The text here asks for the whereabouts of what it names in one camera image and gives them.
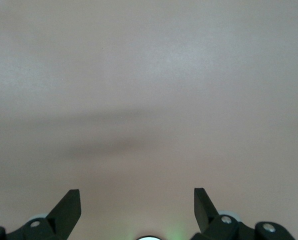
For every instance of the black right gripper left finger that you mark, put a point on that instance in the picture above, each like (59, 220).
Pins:
(61, 215)

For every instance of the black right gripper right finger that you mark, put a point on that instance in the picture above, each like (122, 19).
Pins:
(206, 215)

